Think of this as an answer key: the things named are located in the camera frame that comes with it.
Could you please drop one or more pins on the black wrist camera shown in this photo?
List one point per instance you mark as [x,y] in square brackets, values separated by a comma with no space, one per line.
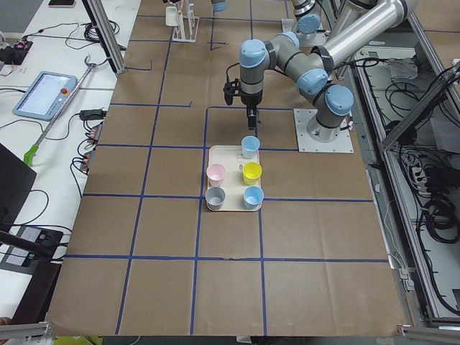
[231,89]

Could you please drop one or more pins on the yellow plastic cup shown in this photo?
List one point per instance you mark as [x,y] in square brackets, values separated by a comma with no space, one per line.
[252,172]

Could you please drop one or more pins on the pink plastic cup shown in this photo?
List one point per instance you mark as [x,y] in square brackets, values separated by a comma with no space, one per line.
[215,173]

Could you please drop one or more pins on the white plastic cup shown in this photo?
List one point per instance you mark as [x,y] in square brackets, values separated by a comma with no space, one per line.
[173,16]

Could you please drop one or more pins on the grey plastic cup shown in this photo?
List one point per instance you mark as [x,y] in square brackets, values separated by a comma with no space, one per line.
[215,197]

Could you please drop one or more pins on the black monitor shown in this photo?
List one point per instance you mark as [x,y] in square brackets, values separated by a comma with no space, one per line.
[16,180]

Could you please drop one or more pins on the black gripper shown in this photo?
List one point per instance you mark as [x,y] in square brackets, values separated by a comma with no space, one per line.
[251,100]

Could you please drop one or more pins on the black power adapter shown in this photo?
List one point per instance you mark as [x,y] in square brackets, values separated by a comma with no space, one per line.
[92,114]

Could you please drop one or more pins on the light blue plastic cup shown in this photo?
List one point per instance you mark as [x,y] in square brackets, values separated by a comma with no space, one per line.
[249,146]

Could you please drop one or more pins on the aluminium frame post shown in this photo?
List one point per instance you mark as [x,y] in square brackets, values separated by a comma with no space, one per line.
[100,22]

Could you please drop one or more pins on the white wire cup rack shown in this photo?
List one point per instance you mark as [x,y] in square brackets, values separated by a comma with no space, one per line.
[188,28]

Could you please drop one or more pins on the smartphone on table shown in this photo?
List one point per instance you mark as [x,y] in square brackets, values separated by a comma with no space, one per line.
[61,3]

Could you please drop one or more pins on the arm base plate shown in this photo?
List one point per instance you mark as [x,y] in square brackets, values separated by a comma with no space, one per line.
[314,138]
[290,29]

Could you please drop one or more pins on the beige plastic tray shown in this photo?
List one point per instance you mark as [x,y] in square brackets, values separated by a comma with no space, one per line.
[230,156]

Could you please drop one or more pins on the blue teach pendant tablet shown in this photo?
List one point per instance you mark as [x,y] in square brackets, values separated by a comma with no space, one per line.
[45,96]

